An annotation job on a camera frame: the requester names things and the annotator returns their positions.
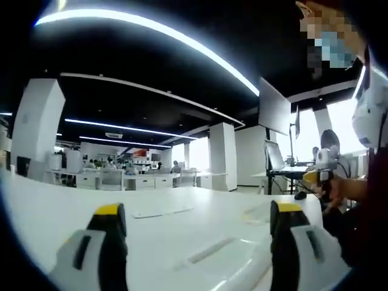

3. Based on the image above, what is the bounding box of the person's right hand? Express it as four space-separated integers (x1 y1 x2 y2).
312 176 369 210

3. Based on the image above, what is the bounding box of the long ceiling light strip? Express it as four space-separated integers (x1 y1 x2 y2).
33 8 261 97

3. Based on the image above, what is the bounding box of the white square column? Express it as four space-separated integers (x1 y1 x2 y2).
10 78 66 175
209 121 239 192

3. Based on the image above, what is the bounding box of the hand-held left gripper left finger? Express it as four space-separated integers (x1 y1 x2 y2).
50 203 130 291

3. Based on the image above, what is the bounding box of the small dark monitor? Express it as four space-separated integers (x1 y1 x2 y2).
294 104 301 141

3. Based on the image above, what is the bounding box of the open laptop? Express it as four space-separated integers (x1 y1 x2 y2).
264 140 307 175

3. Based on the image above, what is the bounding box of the large monitor on stand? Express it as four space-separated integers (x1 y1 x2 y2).
258 76 292 136

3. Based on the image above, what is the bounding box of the white flat plastic strip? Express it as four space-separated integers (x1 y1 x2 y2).
132 207 195 219

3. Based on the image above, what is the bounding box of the row of white office desks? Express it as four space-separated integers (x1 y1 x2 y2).
45 165 228 192

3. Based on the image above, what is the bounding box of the black standing desk frame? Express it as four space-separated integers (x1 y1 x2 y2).
266 129 304 196

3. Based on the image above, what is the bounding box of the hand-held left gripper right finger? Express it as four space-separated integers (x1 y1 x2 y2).
269 199 353 291

